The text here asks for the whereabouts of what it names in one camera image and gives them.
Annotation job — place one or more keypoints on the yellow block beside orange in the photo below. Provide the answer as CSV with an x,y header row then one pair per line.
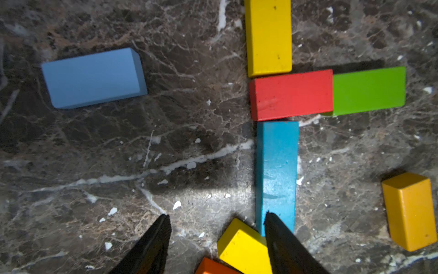
x,y
244,249

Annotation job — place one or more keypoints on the yellow stroke block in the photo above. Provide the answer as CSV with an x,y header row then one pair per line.
x,y
268,26

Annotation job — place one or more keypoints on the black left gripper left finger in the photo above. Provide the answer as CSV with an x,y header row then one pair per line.
x,y
149,254

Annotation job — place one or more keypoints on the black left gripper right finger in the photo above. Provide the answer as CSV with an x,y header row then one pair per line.
x,y
286,253

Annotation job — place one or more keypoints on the cyan block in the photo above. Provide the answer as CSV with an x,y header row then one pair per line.
x,y
276,172

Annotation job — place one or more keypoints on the green block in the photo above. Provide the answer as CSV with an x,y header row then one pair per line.
x,y
369,90

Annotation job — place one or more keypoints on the red block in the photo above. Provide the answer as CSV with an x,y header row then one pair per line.
x,y
284,96

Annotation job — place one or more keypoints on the light blue block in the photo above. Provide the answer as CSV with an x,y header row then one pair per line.
x,y
95,78

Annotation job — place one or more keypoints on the small yellow block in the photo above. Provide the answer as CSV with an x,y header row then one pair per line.
x,y
410,212

